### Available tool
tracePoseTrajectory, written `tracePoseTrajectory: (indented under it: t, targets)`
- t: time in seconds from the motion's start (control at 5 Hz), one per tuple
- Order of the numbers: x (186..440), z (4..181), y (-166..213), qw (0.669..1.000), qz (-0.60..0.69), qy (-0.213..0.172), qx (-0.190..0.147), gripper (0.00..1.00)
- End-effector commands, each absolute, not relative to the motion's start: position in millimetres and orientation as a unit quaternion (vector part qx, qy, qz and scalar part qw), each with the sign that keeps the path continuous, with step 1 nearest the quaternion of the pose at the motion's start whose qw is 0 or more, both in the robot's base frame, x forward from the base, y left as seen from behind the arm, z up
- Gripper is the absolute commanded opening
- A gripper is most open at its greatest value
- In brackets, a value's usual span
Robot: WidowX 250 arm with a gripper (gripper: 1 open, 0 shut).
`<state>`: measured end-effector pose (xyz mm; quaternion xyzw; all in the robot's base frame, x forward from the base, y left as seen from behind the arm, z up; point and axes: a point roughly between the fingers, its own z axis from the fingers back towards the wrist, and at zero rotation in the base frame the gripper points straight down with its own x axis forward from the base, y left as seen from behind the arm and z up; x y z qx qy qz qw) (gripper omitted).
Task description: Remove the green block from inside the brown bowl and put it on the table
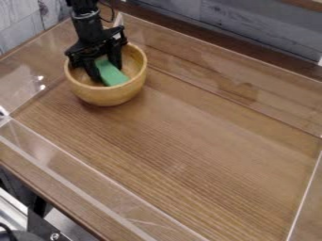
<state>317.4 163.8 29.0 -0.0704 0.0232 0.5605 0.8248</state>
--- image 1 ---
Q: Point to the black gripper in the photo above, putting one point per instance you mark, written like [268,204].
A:
[97,41]

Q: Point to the black metal bracket with bolt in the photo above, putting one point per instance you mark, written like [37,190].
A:
[44,229]

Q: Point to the brown wooden bowl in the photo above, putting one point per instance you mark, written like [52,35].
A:
[120,85]

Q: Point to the clear acrylic barrier tray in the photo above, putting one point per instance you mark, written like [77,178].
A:
[209,158]

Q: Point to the green rectangular block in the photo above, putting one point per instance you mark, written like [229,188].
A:
[112,75]

